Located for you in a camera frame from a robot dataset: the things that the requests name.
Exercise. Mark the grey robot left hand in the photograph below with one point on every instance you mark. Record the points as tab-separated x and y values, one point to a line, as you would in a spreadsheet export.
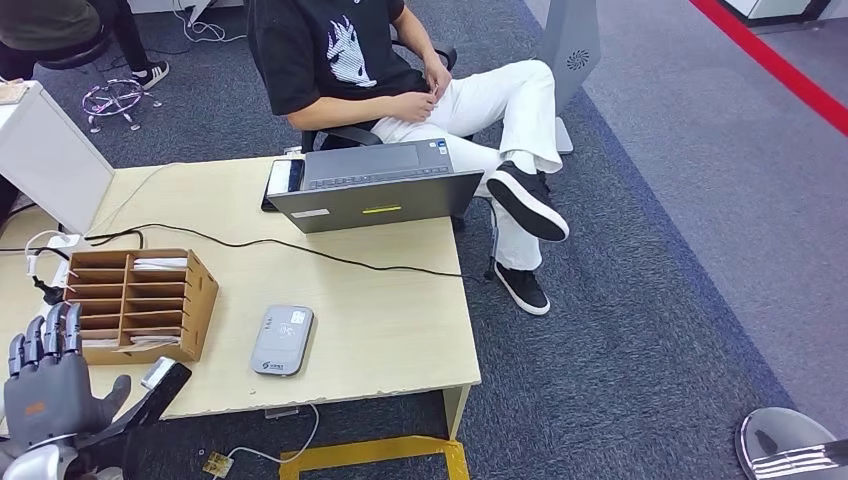
50	397

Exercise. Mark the person's right hand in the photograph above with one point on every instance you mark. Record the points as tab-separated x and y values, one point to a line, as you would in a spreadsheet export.
414	106

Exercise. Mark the person's left hand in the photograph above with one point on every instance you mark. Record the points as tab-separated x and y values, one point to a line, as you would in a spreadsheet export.
438	76

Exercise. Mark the cardboard card organizer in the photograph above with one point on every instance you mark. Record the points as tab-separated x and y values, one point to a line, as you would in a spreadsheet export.
199	311

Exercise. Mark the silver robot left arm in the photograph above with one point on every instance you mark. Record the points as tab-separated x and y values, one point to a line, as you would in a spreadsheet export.
33	467

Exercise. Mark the grey card reader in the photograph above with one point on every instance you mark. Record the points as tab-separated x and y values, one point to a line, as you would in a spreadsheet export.
281	341

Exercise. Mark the person with olive top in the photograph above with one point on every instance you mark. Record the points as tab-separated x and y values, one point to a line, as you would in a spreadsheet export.
46	23

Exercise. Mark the black office chair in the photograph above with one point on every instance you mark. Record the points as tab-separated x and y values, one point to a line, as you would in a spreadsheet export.
348	136

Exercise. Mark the grey laptop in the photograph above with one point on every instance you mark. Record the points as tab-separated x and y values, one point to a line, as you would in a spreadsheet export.
378	208

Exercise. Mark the grey kiosk stand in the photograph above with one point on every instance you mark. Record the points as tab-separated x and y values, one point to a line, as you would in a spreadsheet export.
573	40

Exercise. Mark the black smartphone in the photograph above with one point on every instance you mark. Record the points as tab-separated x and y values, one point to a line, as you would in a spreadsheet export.
285	177

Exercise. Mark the small yellow circuit board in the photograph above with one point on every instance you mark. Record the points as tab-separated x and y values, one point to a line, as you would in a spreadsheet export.
218	464

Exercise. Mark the white box cabinet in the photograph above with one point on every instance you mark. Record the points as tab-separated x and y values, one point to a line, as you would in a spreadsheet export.
53	159

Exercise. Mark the chrome stool base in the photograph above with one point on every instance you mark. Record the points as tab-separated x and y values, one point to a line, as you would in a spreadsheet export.
114	96

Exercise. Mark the beige desk leg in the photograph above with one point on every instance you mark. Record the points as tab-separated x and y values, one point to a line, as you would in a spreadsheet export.
457	409

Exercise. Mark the yellow floor tape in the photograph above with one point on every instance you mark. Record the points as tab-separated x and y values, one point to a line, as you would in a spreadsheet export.
371	452

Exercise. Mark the red floor tape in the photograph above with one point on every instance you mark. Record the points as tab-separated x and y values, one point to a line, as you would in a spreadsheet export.
775	63

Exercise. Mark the black stool seat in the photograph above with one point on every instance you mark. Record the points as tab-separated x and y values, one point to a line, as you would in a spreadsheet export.
76	53

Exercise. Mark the white cabinet black base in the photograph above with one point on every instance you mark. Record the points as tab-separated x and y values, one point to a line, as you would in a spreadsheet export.
775	8

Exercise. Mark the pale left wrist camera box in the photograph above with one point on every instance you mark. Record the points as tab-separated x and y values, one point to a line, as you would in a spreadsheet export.
162	387

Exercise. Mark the small grey bracket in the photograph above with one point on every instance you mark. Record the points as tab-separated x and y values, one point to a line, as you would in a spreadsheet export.
281	413

